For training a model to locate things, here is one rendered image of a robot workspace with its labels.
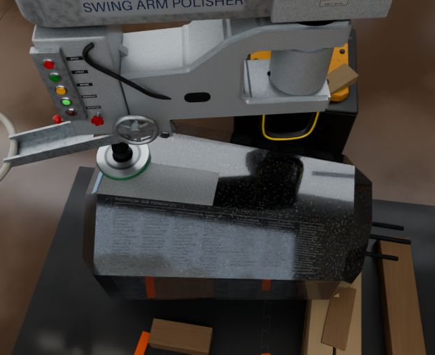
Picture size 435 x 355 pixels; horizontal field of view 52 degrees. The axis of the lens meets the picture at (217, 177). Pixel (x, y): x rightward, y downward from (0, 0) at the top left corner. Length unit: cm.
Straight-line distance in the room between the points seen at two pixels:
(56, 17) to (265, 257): 112
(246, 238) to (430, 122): 194
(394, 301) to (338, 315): 36
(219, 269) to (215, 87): 76
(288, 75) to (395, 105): 200
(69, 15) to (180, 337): 159
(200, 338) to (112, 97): 132
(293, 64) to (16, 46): 287
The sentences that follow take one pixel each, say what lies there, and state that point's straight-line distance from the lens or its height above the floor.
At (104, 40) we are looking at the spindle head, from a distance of 126.
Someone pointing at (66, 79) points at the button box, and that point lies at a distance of 136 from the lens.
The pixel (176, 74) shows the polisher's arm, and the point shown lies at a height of 143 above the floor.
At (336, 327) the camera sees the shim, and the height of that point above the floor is 24.
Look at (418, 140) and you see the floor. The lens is 321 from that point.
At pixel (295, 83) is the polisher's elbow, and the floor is 135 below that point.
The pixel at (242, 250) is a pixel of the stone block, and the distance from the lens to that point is 176.
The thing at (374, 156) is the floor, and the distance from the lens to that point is 303.
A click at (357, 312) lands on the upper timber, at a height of 23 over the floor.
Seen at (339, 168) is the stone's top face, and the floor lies 87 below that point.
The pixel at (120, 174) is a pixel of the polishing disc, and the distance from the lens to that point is 179.
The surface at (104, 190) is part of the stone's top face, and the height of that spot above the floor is 87.
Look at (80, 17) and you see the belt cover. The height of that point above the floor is 165.
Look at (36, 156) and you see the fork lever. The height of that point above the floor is 99.
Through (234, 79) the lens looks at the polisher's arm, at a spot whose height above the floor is 139.
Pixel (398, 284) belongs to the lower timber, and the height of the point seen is 11.
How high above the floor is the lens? 237
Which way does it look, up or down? 58 degrees down
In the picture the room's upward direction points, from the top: 2 degrees counter-clockwise
